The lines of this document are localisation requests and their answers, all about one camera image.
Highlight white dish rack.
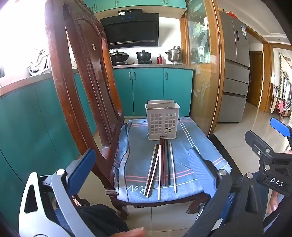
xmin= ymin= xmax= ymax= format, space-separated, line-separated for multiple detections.
xmin=27 ymin=48 xmax=51 ymax=77

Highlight stainless steel pot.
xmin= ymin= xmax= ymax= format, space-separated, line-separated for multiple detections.
xmin=165 ymin=46 xmax=182 ymax=62

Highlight etched glass sliding door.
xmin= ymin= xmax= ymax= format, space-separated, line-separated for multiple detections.
xmin=180 ymin=0 xmax=223 ymax=137

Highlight black range hood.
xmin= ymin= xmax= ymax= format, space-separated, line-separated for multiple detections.
xmin=100 ymin=9 xmax=160 ymax=49

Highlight person's left hand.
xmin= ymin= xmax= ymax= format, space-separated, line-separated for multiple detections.
xmin=107 ymin=227 xmax=147 ymax=237

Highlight black chopstick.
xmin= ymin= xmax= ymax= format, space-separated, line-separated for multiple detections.
xmin=166 ymin=139 xmax=171 ymax=185

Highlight person's dark pants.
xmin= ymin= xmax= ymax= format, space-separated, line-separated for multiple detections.
xmin=54 ymin=203 xmax=129 ymax=237

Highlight dark brown chopstick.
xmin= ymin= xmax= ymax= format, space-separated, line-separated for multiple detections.
xmin=145 ymin=145 xmax=160 ymax=195

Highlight reddish brown chopstick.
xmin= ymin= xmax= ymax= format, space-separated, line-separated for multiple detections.
xmin=163 ymin=139 xmax=167 ymax=185
xmin=160 ymin=139 xmax=164 ymax=185

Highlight black wok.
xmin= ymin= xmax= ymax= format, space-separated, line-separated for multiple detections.
xmin=110 ymin=50 xmax=130 ymax=64

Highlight white plastic utensil basket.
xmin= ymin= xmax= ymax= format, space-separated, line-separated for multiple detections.
xmin=145 ymin=100 xmax=180 ymax=141

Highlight gas stove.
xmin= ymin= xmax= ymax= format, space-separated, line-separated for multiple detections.
xmin=112 ymin=60 xmax=153 ymax=66

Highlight silver refrigerator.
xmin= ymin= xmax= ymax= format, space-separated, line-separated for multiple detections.
xmin=217 ymin=10 xmax=250 ymax=123

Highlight teal wall cabinets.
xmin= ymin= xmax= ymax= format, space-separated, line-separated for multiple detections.
xmin=81 ymin=0 xmax=188 ymax=14

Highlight carved wooden chair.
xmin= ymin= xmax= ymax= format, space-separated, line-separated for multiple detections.
xmin=44 ymin=0 xmax=211 ymax=220

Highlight person's right hand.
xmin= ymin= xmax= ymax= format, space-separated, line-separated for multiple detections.
xmin=267 ymin=189 xmax=281 ymax=214

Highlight blue striped cloth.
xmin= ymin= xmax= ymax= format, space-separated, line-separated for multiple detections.
xmin=113 ymin=117 xmax=232 ymax=204

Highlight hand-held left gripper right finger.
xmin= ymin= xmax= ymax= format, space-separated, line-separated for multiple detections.
xmin=185 ymin=148 xmax=270 ymax=237

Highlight black lidded pot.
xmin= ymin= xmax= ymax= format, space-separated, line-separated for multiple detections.
xmin=136 ymin=50 xmax=152 ymax=64

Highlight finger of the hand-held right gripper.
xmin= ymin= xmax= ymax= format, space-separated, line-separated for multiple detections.
xmin=245 ymin=130 xmax=274 ymax=160
xmin=270 ymin=117 xmax=292 ymax=151

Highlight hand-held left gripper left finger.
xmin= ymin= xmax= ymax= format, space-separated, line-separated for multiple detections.
xmin=19 ymin=149 xmax=97 ymax=237

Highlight brown wooden door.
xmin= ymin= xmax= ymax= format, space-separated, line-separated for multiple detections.
xmin=247 ymin=51 xmax=263 ymax=108

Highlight teal base cabinets with handles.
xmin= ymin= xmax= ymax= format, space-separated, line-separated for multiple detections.
xmin=113 ymin=68 xmax=194 ymax=117

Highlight green vine wall decoration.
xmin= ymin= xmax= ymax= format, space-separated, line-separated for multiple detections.
xmin=278 ymin=52 xmax=292 ymax=101

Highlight hanging clothes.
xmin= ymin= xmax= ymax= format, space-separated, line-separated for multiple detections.
xmin=271 ymin=96 xmax=292 ymax=119

